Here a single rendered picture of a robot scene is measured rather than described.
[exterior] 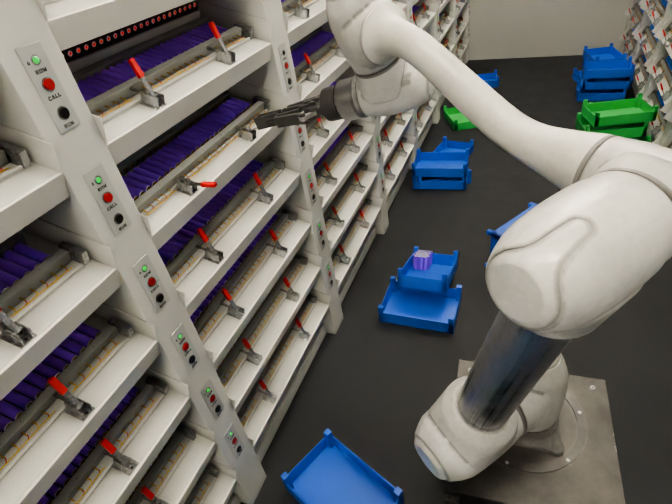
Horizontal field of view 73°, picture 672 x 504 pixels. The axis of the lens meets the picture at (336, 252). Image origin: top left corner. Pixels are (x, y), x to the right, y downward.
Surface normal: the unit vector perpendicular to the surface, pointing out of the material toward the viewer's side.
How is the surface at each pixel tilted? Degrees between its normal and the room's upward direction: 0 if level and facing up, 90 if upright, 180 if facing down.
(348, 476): 0
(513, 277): 86
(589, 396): 1
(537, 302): 86
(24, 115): 90
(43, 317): 18
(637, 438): 0
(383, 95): 106
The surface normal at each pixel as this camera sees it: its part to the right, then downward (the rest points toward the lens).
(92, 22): 0.92, 0.34
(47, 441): 0.14, -0.72
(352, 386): -0.14, -0.79
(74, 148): 0.92, 0.11
